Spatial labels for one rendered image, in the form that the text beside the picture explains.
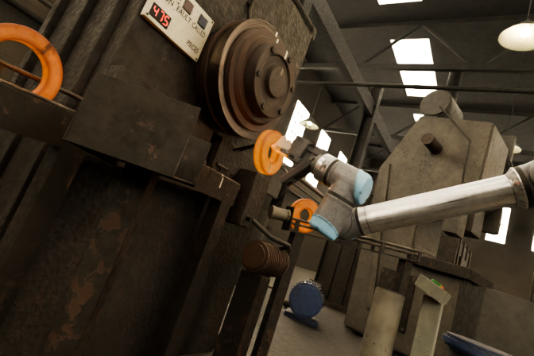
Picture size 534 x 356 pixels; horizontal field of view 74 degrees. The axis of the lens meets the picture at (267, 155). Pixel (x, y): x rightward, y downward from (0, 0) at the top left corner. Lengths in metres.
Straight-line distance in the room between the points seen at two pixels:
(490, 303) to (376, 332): 1.44
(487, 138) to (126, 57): 3.33
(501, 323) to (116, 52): 2.72
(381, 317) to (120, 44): 1.38
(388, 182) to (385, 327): 2.57
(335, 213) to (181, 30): 0.81
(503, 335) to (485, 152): 1.63
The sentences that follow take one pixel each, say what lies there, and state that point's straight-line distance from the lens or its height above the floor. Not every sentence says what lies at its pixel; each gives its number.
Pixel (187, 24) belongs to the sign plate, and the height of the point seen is 1.15.
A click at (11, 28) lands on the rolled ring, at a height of 0.77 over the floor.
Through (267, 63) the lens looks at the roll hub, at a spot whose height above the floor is 1.15.
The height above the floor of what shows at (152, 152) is 0.61.
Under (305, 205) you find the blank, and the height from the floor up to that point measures 0.75.
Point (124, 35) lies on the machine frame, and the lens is 1.23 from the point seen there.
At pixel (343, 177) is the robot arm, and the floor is 0.77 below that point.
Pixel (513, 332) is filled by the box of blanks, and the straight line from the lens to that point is 2.98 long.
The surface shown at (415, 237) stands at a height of 1.05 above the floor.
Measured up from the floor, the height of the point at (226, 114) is 0.91.
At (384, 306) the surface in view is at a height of 0.45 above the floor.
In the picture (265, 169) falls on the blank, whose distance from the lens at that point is 1.18.
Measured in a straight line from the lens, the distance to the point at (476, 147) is 3.87.
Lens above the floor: 0.53
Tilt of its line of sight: 13 degrees up
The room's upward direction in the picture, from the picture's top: 20 degrees clockwise
